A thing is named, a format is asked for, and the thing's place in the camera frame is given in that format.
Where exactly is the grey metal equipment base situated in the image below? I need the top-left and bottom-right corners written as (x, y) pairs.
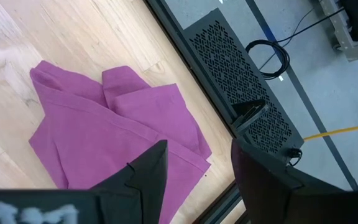
top-left (318, 0), bottom-right (358, 62)

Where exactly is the black perforated computer case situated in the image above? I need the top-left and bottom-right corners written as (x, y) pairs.
top-left (183, 7), bottom-right (305, 164)

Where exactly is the yellow cable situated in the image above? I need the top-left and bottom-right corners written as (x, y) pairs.
top-left (303, 121), bottom-right (358, 142)

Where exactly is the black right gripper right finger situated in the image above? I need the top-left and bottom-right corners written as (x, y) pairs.
top-left (231, 138), bottom-right (358, 224)

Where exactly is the black aluminium extrusion frame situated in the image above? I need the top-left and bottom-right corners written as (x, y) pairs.
top-left (143, 0), bottom-right (270, 224)

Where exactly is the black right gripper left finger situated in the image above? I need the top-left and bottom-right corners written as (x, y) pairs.
top-left (90, 139), bottom-right (169, 224)

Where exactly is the magenta cloth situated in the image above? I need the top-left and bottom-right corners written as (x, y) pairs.
top-left (29, 60), bottom-right (213, 224)

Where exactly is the coiled black cable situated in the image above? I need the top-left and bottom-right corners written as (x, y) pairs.
top-left (245, 39), bottom-right (291, 81)

